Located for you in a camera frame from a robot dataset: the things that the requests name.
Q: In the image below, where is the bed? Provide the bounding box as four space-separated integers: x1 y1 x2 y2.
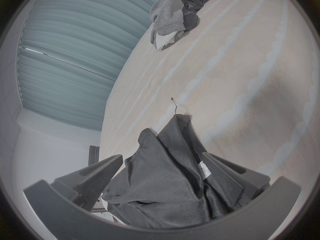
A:
99 0 319 211

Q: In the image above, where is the pile of clothes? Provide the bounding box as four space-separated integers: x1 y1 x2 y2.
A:
149 0 247 51

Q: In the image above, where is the black chest of drawers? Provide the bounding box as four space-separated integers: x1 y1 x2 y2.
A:
88 145 100 166

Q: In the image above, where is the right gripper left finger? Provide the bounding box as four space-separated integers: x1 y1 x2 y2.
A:
51 154 123 212

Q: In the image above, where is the black T-shirt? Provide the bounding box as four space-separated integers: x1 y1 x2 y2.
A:
101 97 253 229

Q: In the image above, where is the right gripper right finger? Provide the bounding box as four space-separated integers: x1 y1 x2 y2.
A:
201 152 270 200

